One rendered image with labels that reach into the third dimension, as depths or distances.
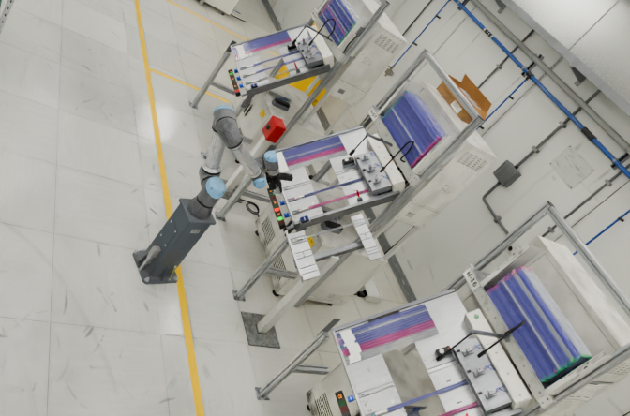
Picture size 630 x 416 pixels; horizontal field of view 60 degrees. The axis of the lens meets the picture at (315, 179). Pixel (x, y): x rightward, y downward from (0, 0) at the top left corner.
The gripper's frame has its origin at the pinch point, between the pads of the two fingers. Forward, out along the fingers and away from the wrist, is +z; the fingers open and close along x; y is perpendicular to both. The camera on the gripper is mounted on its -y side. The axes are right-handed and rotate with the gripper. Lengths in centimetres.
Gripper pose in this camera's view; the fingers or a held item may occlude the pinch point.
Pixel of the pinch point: (280, 192)
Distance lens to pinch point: 351.6
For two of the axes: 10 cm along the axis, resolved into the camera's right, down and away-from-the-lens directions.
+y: -9.5, 2.6, -1.4
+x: 2.9, 6.8, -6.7
